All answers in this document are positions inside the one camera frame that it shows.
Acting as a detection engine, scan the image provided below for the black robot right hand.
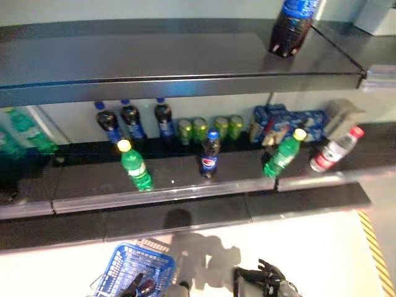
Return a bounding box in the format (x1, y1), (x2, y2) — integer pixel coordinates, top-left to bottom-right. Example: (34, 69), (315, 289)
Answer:
(233, 259), (288, 297)

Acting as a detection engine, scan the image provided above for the black shelf board clear strip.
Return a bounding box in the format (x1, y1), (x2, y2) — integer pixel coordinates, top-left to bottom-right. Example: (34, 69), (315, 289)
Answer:
(275, 122), (396, 192)
(51, 136), (279, 216)
(0, 18), (369, 108)
(0, 145), (56, 221)
(311, 20), (396, 93)

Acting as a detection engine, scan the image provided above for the large Pepsi cola bottle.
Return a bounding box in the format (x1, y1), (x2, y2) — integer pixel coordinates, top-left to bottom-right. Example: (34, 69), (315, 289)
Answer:
(268, 0), (324, 59)

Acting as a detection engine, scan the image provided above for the narrow blue Oreo box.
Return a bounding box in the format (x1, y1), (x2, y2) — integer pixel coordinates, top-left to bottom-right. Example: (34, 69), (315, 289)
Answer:
(249, 105), (270, 145)
(265, 103), (290, 124)

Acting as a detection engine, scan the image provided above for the blue plastic shopping basket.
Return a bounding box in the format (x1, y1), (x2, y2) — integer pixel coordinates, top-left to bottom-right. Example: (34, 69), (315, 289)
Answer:
(91, 243), (176, 297)

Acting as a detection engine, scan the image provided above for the grey cardboard snack box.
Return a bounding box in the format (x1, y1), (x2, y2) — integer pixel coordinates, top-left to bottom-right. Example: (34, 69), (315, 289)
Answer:
(322, 98), (366, 140)

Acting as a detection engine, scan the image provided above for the black shelf base plinth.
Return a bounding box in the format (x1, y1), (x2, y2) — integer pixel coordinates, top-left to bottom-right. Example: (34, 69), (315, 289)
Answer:
(0, 182), (372, 251)

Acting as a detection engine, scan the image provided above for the green Sprite bottle yellow cap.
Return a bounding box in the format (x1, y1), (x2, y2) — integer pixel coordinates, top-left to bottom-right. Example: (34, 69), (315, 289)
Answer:
(6, 106), (60, 156)
(262, 127), (308, 179)
(116, 139), (155, 192)
(0, 122), (27, 160)

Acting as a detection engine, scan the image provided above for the clear water bottle red label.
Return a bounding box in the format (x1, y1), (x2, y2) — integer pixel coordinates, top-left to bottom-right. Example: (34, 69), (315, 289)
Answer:
(309, 125), (366, 173)

